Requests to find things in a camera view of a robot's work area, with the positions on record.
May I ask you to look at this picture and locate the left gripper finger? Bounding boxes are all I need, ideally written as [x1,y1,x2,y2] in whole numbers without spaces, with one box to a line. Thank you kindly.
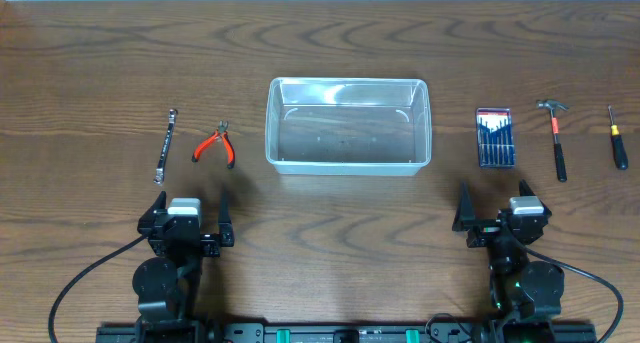
[217,190,232,234]
[147,191,167,218]

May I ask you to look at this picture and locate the small claw hammer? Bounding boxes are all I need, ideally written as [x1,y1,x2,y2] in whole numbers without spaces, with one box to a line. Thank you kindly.
[536,99,569,182]

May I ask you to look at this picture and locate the black yellow screwdriver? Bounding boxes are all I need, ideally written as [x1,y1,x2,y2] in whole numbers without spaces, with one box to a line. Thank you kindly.
[607,105,629,170]

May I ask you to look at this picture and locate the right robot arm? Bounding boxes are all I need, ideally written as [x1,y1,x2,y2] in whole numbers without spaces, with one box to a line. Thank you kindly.
[452,181,564,326]

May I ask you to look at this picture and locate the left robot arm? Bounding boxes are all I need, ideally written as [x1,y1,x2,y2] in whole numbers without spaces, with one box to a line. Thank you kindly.
[132,192,235,323]

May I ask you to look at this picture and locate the clear plastic container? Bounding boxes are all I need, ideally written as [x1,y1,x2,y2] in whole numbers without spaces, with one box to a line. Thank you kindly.
[265,77,432,176]

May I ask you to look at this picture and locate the precision screwdriver set case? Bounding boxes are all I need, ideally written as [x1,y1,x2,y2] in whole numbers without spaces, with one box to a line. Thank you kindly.
[475,108,516,169]

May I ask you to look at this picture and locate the silver black wrench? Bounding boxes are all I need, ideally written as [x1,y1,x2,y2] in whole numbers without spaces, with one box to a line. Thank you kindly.
[154,108,178,185]

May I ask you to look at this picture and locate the orange handled pliers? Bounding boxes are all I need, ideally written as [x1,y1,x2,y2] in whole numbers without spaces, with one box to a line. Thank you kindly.
[191,120,236,169]

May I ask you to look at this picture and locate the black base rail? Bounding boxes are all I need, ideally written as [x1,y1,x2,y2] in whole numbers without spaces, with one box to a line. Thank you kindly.
[95,321,598,343]

